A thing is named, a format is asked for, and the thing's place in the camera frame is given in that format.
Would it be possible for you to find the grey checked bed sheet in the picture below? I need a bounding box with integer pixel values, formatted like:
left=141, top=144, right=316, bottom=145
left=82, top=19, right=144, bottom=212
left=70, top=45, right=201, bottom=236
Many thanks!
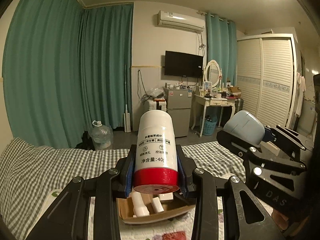
left=0, top=137, right=247, bottom=240

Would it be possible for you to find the clear water jug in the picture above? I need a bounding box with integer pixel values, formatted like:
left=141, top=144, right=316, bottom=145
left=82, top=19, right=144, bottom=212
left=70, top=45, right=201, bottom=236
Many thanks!
left=90, top=120, right=113, bottom=151

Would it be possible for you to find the white bottle with red cap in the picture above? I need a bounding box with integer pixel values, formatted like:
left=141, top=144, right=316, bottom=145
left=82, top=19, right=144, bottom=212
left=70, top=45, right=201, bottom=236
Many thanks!
left=132, top=110, right=180, bottom=194

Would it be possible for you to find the brown carton on dressing table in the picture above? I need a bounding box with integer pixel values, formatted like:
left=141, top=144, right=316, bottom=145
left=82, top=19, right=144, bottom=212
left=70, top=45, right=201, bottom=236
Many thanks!
left=226, top=86, right=242, bottom=98

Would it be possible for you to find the black wall television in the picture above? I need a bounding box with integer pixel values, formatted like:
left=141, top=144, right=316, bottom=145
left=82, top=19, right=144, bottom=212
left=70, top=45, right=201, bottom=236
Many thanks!
left=164, top=50, right=204, bottom=79

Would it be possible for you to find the person's right hand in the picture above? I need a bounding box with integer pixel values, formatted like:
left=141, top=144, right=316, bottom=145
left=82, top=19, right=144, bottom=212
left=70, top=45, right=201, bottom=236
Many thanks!
left=271, top=209, right=292, bottom=230

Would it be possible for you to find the white flat mop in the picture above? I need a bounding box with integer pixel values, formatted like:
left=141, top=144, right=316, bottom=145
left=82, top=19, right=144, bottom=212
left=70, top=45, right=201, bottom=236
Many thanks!
left=122, top=64, right=132, bottom=132

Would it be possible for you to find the light blue plastic case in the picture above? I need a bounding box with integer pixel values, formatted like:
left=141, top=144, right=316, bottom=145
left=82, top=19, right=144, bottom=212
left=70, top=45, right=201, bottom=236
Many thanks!
left=223, top=110, right=266, bottom=147

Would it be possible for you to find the brown cardboard box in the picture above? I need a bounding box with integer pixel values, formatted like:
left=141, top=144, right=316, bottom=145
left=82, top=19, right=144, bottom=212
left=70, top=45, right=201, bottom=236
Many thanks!
left=117, top=192, right=197, bottom=227

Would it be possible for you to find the small white round bottle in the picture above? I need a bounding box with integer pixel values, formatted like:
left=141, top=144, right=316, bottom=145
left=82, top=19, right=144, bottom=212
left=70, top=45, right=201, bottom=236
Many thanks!
left=131, top=192, right=150, bottom=218

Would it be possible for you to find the blue laundry basket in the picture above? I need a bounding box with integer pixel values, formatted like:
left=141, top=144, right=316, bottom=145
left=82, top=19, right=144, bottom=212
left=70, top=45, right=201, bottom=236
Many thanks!
left=200, top=115, right=218, bottom=136

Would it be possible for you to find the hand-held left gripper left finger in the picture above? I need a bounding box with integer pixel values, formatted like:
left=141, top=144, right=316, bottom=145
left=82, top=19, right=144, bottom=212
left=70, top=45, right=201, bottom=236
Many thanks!
left=19, top=145, right=137, bottom=240

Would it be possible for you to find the white squeeze tube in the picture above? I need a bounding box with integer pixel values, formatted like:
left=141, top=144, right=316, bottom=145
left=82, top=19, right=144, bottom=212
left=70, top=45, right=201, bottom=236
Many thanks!
left=151, top=197, right=165, bottom=214

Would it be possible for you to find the grey small fridge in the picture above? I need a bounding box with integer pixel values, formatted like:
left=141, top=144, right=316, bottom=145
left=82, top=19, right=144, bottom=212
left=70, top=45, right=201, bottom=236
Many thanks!
left=163, top=87, right=193, bottom=138

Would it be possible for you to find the dark bag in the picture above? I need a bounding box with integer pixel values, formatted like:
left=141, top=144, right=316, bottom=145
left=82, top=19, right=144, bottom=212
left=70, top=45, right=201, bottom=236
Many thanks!
left=75, top=130, right=94, bottom=150

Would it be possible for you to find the dark wall cable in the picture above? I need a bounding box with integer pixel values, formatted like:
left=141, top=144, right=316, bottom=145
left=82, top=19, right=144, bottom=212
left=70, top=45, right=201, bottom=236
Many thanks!
left=136, top=69, right=148, bottom=103

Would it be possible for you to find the narrow green curtain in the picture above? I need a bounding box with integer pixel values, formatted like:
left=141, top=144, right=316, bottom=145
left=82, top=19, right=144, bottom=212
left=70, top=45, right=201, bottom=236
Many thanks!
left=205, top=14, right=237, bottom=85

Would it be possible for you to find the oval white-framed mirror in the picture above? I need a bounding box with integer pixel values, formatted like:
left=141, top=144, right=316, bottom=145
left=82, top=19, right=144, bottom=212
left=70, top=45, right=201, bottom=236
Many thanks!
left=204, top=59, right=223, bottom=84

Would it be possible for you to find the white ribbed suitcase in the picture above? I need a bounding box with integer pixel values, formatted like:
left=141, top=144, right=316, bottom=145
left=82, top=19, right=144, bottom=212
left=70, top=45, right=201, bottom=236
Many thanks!
left=147, top=98, right=167, bottom=112

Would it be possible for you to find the clear plastic bag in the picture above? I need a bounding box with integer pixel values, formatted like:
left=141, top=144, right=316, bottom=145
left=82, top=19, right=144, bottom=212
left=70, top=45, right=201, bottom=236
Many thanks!
left=146, top=88, right=165, bottom=100

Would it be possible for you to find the dark suitcase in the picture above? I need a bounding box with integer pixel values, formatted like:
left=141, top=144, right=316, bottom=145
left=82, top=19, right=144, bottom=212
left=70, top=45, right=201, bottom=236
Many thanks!
left=234, top=97, right=244, bottom=117

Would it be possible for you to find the air conditioner cable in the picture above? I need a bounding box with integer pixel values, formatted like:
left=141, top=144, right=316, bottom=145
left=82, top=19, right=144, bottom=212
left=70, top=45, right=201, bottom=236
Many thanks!
left=196, top=31, right=207, bottom=55

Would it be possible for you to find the white slatted wardrobe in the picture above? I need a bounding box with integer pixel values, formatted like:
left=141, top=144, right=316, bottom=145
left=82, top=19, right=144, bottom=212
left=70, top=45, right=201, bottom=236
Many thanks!
left=236, top=33, right=299, bottom=133

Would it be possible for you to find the white air conditioner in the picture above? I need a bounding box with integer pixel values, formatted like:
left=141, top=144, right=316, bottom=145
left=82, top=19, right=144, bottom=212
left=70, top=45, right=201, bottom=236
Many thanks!
left=157, top=10, right=206, bottom=33

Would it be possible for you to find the white dressing table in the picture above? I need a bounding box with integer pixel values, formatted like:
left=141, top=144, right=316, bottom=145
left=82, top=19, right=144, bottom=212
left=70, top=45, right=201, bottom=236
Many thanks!
left=191, top=94, right=237, bottom=137

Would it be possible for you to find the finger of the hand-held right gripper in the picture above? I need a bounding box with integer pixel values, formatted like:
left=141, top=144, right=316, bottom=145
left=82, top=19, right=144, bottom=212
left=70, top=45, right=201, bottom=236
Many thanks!
left=216, top=129, right=253, bottom=160
left=262, top=124, right=314, bottom=153

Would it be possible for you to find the white hanging garment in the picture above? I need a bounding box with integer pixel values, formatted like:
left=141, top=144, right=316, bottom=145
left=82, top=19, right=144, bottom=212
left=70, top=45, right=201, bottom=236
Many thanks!
left=294, top=71, right=307, bottom=117

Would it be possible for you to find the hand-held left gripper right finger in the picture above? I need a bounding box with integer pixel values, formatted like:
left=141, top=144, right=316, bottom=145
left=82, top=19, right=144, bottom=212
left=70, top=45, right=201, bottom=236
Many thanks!
left=176, top=144, right=283, bottom=240

